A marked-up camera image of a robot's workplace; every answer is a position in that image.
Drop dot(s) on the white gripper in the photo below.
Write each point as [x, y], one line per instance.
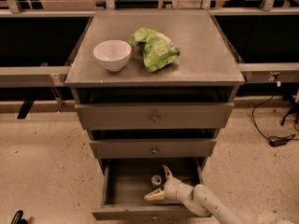
[171, 188]

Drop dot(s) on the redbull can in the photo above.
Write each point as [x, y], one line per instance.
[156, 181]

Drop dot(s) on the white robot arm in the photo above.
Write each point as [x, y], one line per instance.
[199, 199]

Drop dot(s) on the grey middle drawer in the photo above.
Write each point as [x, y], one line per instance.
[152, 148]

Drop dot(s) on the grey drawer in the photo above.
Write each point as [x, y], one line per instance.
[154, 116]
[152, 148]
[128, 181]

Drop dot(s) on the grey bottom drawer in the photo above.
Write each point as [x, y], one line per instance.
[128, 181]

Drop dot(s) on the grey drawer cabinet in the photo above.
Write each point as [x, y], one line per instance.
[153, 84]

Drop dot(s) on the grey top drawer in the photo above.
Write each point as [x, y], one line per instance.
[154, 116]

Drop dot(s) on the green chip bag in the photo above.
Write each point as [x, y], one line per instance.
[158, 50]

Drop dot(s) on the white ceramic bowl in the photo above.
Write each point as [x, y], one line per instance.
[112, 54]

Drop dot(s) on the black object bottom left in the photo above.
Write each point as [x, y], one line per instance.
[18, 218]

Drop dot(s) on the grey metal rail right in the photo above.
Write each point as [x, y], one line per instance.
[270, 72]

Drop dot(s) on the grey metal rail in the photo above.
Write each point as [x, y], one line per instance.
[32, 77]
[270, 72]

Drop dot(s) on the grey metal rail left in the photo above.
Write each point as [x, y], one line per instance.
[32, 77]

